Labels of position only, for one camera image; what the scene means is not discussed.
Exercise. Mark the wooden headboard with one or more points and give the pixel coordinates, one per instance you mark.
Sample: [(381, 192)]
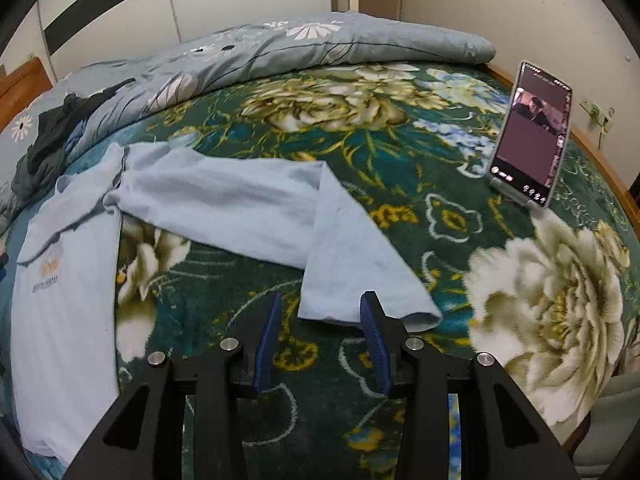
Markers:
[(20, 85)]

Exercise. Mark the grey cloth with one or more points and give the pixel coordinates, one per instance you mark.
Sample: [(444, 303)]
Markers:
[(615, 425)]

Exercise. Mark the wall socket with green plug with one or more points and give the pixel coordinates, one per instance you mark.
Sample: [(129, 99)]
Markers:
[(595, 110)]

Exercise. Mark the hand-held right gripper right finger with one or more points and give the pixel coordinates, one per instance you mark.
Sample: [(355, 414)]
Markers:
[(375, 350)]

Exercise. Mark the grey-blue floral pillow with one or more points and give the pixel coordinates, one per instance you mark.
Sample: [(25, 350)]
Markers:
[(22, 122)]

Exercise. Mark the white wardrobe with black stripe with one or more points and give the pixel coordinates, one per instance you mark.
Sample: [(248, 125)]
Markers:
[(200, 0)]

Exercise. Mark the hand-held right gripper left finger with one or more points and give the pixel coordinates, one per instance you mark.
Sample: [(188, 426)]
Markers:
[(265, 345)]

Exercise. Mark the smartphone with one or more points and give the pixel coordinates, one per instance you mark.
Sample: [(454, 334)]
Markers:
[(530, 150)]

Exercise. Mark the blue garment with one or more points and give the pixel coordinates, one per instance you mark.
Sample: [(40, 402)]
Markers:
[(74, 140)]

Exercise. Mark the phone stand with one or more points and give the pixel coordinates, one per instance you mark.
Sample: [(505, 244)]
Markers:
[(507, 189)]

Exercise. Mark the light blue shirt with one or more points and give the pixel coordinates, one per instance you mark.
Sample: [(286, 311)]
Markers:
[(225, 200)]

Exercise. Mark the black garment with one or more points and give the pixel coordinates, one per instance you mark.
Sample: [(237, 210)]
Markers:
[(65, 115)]

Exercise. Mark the grey-blue floral quilt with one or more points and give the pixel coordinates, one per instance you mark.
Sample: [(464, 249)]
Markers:
[(350, 42)]

